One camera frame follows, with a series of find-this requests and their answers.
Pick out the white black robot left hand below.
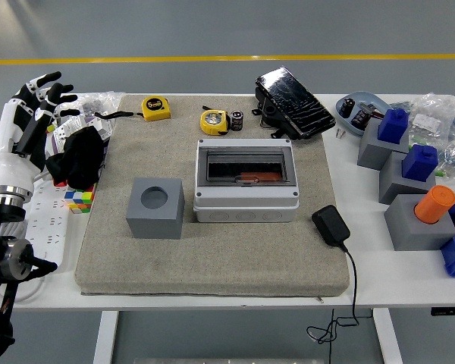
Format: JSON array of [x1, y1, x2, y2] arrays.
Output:
[[0, 71, 81, 195]]

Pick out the grey electrical junction box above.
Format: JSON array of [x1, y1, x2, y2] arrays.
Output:
[[192, 138, 300, 224]]

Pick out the black box with glossy lid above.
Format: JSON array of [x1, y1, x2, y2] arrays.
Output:
[[252, 66, 337, 141]]

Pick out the black cloth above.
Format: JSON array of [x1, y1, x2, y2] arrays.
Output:
[[44, 126, 107, 190]]

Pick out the white power strip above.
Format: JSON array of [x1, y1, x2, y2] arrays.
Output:
[[22, 180, 75, 274]]

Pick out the white purple card package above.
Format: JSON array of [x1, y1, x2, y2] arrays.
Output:
[[47, 113, 113, 152]]

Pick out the small colourful puzzle cube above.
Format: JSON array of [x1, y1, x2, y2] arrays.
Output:
[[64, 182, 98, 215]]

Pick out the clear plastic bag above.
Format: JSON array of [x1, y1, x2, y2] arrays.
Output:
[[60, 90, 124, 126]]

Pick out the grey block with round hole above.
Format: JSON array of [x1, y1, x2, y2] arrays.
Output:
[[125, 177, 186, 240]]

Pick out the white table leg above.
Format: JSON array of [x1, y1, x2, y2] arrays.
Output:
[[372, 309, 403, 364], [93, 310, 119, 364]]

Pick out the yellow tape measure round label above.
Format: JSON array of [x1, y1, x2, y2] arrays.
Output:
[[199, 108, 229, 136]]

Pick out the grey-brown mat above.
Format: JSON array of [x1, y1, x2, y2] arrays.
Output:
[[74, 93, 351, 297]]

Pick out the small black capacitor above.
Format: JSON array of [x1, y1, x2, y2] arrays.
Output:
[[230, 109, 245, 132]]

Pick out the black power adapter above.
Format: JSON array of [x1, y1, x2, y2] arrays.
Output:
[[311, 204, 352, 247]]

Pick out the grey block holder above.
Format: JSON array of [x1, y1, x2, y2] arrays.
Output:
[[378, 150, 437, 206], [383, 193, 455, 252], [356, 118, 410, 171]]

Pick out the blue-grey tray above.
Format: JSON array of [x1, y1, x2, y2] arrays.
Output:
[[334, 90, 391, 137]]

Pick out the blue block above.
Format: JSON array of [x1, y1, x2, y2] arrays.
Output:
[[401, 143, 439, 181], [376, 108, 410, 144]]

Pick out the clear plastic bags with parts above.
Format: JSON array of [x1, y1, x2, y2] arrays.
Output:
[[388, 93, 455, 179]]

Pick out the yellow tape measure with strap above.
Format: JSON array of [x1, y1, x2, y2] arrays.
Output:
[[93, 96, 172, 122]]

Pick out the black adapter cord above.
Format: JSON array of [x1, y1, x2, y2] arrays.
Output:
[[306, 242, 361, 364]]

